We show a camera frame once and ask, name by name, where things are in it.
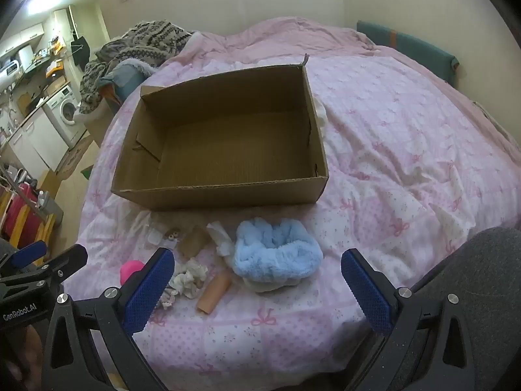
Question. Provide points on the yellow wooden rack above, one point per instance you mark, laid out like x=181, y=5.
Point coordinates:
x=28, y=228

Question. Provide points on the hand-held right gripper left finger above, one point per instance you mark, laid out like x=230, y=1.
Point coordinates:
x=149, y=291

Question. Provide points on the white kitchen appliance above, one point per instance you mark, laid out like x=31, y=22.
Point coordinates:
x=9, y=67

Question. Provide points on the small brown soft toy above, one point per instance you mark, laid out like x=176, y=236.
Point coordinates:
x=195, y=242

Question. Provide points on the red bag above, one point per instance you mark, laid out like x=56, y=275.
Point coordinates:
x=20, y=207

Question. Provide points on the teal headboard cushion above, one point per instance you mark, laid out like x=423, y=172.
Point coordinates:
x=407, y=44

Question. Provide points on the brown cardboard box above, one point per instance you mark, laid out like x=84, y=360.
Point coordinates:
x=228, y=159

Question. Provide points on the clear plastic packet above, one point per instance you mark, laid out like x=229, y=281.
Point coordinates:
x=154, y=237

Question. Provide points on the white tissue cloth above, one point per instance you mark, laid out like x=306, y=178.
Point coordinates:
x=219, y=236

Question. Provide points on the grey patterned knit blanket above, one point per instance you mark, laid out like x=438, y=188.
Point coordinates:
x=142, y=40

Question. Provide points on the cream cloth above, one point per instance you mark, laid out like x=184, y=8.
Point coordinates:
x=321, y=114

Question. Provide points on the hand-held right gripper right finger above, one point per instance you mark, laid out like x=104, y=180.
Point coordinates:
x=368, y=293

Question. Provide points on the blue fleece-lined cushion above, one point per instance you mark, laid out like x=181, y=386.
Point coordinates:
x=122, y=77

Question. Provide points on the grey bin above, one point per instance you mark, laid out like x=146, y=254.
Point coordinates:
x=51, y=209

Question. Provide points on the pink rubber duck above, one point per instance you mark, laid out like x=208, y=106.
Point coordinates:
x=132, y=272

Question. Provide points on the white scrunchie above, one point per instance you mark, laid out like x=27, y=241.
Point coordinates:
x=191, y=277

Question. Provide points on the white washing machine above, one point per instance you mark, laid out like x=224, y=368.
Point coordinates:
x=65, y=112

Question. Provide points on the cardboard tube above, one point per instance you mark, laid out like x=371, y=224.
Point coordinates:
x=213, y=293

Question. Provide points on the white cabinet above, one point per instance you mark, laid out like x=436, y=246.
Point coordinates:
x=36, y=142

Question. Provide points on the blue fluffy cloth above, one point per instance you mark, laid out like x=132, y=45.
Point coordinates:
x=276, y=248

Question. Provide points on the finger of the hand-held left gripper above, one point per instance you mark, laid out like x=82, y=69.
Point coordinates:
x=69, y=261
x=26, y=252

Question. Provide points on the pink bow-print blanket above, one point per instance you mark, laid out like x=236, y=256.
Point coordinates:
x=399, y=138

